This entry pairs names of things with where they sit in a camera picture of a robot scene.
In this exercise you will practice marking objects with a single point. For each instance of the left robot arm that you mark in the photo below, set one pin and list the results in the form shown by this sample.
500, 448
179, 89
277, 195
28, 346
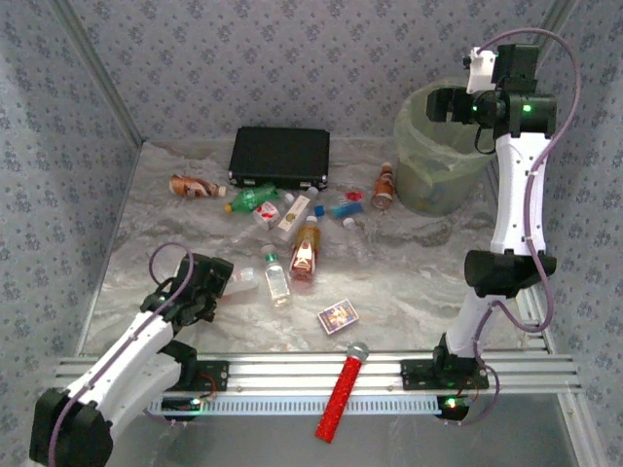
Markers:
121, 350

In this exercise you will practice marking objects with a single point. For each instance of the translucent green plastic bin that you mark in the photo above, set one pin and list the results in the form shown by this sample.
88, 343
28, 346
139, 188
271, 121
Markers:
428, 160

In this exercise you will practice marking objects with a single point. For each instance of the aluminium frame post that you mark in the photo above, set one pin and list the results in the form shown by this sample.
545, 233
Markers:
104, 73
554, 19

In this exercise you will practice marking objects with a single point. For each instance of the clear bottle red white label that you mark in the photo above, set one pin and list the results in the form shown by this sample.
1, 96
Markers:
268, 214

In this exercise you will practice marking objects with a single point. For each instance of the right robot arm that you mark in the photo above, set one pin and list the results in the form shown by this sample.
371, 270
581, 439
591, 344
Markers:
511, 194

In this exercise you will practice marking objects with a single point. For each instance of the small circuit board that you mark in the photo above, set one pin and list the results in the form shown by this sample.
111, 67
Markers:
182, 405
452, 406

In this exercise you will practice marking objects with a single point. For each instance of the brown coffee bottle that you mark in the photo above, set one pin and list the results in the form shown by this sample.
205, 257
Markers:
192, 186

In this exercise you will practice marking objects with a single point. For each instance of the clear bottle white cap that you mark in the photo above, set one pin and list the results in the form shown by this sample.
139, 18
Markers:
349, 223

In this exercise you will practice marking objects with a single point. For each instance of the black hard case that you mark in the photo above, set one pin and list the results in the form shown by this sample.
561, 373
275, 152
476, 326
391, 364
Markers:
280, 155

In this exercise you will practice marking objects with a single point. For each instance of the clear plastic bottle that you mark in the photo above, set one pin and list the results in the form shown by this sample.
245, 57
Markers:
243, 282

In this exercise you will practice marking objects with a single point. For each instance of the amber bottle red label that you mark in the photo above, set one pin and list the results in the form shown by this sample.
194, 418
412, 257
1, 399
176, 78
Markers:
304, 253

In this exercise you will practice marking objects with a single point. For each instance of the purple card box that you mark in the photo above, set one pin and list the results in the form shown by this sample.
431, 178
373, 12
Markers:
338, 316

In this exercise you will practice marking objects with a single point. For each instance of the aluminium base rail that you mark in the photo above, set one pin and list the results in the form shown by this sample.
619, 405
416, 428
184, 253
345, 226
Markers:
302, 374

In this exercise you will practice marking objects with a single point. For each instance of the clear bottle blue red label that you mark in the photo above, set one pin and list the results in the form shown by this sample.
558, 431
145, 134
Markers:
346, 210

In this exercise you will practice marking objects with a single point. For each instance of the red glitter microphone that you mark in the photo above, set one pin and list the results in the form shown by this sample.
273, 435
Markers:
340, 394

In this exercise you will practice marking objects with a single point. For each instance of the green plastic bottle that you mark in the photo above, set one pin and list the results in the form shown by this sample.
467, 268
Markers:
253, 197

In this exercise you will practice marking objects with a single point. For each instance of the orange brown drink bottle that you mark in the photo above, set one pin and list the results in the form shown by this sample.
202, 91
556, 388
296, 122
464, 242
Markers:
383, 187

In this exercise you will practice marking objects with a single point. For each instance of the white bottle gold label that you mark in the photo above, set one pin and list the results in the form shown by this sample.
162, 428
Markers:
294, 216

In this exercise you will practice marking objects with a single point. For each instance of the aluminium side rail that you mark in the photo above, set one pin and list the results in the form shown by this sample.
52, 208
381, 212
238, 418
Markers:
533, 340

